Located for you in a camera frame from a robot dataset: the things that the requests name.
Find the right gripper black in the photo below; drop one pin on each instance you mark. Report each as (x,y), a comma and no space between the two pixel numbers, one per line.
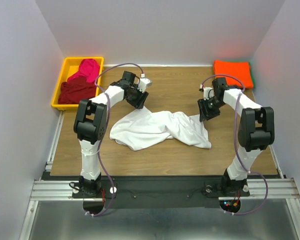
(202,105)

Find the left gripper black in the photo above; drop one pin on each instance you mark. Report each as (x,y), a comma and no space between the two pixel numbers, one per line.
(139,103)

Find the white t shirt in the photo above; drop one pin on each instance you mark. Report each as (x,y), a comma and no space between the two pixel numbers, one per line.
(142,129)

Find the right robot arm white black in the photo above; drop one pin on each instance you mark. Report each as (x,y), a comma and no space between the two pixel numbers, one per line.
(254,131)

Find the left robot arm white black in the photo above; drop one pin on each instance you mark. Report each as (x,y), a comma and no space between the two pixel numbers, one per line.
(91,122)

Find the folded green t shirt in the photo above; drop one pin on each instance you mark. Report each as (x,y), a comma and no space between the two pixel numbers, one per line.
(251,75)

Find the folded orange t shirt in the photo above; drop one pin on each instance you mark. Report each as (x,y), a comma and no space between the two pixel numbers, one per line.
(238,70)

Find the pink t shirt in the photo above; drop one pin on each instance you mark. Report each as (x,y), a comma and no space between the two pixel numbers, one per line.
(88,68)

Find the dark red t shirt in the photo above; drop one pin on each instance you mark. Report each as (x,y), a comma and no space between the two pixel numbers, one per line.
(76,89)

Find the yellow plastic bin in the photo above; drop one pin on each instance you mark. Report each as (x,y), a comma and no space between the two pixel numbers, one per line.
(69,67)

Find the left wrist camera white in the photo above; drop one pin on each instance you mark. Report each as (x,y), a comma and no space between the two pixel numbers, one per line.
(143,84)

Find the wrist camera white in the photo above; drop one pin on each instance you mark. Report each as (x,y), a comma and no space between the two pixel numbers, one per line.
(208,92)
(143,84)

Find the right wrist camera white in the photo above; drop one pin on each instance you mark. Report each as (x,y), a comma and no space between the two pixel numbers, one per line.
(208,92)

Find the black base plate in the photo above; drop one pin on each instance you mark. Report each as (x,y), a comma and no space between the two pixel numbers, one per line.
(160,192)

